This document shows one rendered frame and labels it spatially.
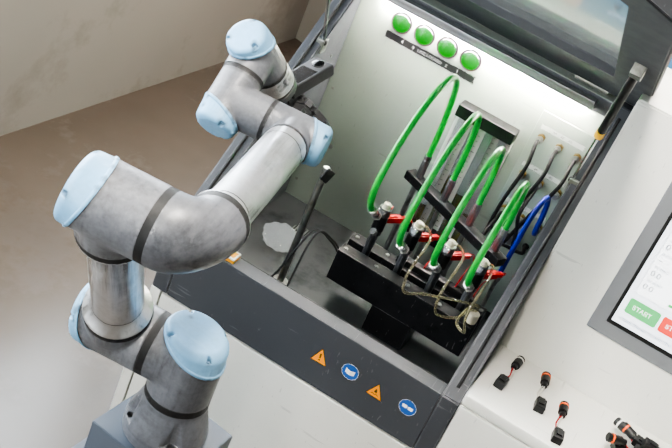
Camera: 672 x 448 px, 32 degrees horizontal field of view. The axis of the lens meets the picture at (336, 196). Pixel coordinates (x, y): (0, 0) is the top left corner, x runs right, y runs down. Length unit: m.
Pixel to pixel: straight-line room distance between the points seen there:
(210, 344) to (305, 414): 0.61
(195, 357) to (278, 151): 0.37
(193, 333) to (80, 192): 0.44
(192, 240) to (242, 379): 1.02
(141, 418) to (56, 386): 1.40
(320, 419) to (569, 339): 0.55
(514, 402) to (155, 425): 0.75
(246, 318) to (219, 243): 0.88
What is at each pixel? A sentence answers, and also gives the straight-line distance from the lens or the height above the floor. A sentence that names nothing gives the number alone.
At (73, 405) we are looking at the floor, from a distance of 3.39.
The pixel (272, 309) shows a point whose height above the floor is 0.91.
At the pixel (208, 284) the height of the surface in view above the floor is 0.88.
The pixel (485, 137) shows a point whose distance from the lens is 2.66.
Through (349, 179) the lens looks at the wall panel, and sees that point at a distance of 2.87.
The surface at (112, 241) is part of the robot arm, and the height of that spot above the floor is 1.42.
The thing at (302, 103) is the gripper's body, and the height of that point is 1.41.
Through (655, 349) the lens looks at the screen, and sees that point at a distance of 2.47.
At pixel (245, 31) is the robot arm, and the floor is 1.55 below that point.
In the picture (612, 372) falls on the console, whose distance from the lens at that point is 2.50.
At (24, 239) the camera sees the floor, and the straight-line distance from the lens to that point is 3.90.
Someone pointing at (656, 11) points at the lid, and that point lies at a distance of 1.80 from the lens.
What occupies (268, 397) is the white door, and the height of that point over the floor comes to 0.70.
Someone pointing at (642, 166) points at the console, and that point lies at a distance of 2.40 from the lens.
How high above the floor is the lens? 2.37
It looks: 31 degrees down
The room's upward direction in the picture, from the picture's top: 23 degrees clockwise
